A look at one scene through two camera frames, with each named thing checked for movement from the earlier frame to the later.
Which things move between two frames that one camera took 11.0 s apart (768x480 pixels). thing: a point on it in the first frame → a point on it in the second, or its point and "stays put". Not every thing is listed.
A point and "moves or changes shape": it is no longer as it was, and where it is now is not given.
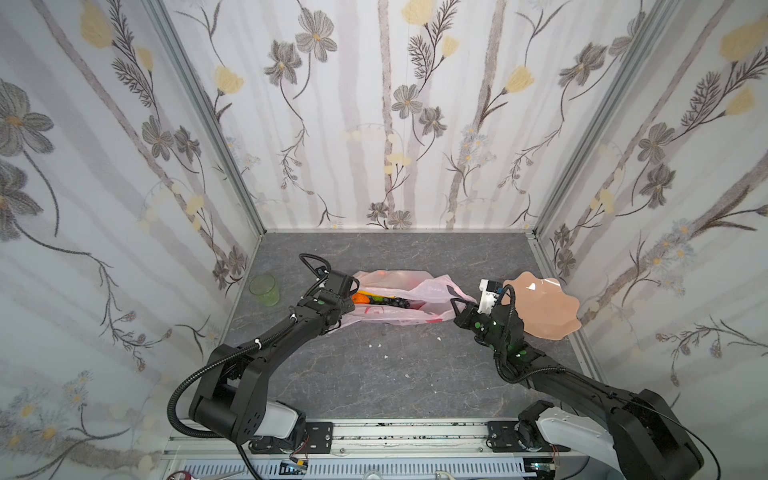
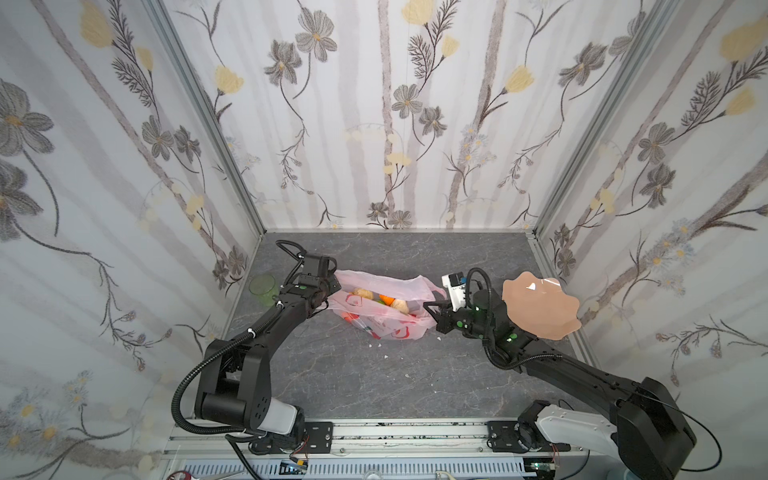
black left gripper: (342, 285) → (324, 287)
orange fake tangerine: (359, 298) → (387, 300)
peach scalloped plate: (546, 308) stays put
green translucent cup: (265, 288) stays put
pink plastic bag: (429, 296) moves or changes shape
